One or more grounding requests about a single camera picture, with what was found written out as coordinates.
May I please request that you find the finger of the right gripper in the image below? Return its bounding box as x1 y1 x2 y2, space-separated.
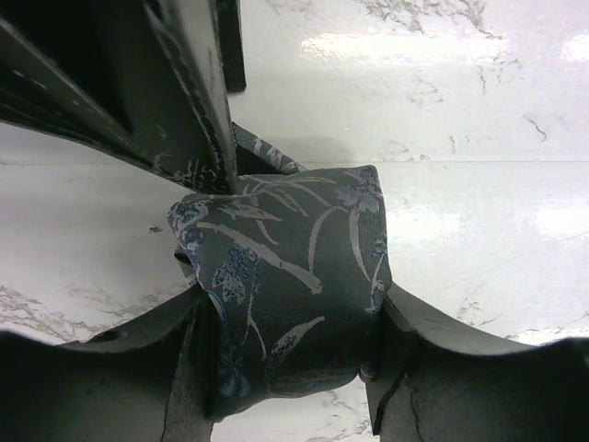
137 1 245 194
0 0 185 185

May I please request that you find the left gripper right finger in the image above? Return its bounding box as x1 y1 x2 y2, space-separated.
366 292 588 441

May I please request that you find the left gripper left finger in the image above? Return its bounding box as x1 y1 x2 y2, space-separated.
1 286 216 441

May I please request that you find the blue grey floral tie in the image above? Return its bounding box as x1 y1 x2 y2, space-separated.
168 127 392 420

